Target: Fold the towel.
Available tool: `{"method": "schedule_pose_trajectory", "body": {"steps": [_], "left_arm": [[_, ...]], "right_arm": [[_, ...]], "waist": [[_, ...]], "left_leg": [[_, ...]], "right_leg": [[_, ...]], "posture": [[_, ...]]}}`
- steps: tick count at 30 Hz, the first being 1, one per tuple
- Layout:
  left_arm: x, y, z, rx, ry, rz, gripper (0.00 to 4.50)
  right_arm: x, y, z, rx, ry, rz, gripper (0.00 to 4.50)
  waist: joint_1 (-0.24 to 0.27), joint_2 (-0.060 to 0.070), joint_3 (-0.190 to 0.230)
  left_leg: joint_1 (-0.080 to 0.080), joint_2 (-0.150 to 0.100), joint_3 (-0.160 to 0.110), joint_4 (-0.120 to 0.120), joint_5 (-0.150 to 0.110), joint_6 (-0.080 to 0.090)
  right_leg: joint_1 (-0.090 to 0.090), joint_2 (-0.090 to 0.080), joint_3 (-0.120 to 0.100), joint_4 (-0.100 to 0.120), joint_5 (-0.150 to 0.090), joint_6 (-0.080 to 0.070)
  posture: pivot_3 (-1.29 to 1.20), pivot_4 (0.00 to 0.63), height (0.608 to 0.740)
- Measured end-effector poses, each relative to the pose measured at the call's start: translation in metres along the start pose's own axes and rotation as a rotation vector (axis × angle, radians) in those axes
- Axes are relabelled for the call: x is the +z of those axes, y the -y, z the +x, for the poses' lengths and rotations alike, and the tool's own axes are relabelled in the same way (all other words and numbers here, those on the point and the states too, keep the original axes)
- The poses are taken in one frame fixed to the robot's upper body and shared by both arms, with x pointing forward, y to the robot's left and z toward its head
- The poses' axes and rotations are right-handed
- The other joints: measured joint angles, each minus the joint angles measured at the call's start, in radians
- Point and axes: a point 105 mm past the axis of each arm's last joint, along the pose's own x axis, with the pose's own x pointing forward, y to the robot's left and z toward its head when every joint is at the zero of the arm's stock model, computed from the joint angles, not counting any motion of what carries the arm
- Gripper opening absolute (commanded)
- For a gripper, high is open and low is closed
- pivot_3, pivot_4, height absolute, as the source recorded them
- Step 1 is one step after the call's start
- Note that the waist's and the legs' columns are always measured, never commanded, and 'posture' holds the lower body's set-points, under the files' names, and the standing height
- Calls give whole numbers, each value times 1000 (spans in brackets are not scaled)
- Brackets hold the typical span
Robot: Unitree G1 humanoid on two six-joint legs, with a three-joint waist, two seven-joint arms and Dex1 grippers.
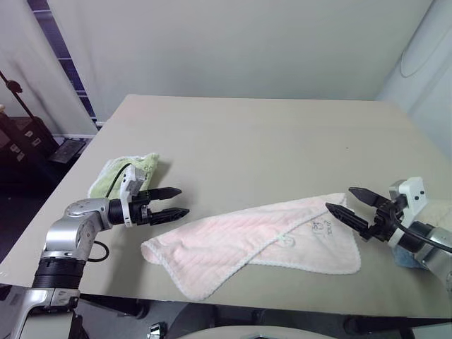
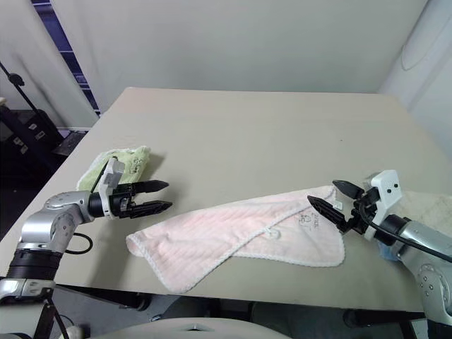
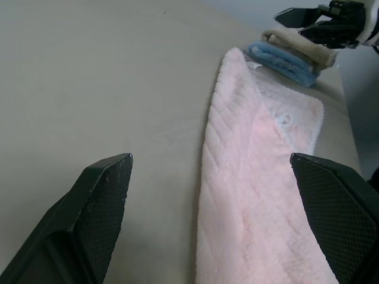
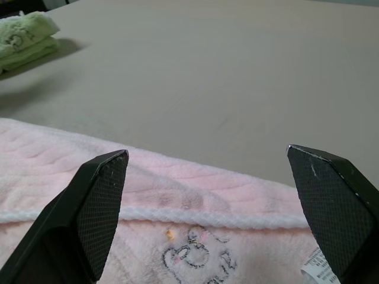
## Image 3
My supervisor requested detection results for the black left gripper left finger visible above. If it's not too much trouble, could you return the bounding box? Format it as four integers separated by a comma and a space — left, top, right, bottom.
0, 153, 133, 284

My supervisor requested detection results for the folded beige towel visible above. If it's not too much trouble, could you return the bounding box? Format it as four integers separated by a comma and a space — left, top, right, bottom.
260, 28, 337, 72

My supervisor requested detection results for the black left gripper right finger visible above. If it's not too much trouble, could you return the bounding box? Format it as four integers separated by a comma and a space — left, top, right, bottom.
290, 152, 379, 284

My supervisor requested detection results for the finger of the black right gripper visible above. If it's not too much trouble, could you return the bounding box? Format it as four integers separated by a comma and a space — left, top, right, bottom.
272, 7, 320, 28
297, 19, 359, 49

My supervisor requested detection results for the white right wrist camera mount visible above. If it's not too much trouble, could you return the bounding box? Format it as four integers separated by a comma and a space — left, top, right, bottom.
354, 0, 379, 48

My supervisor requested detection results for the folded blue towel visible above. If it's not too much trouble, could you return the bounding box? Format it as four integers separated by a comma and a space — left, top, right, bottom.
246, 41, 322, 88

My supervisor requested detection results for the pink fluffy towel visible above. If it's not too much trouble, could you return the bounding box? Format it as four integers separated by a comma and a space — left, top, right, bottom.
195, 47, 341, 284

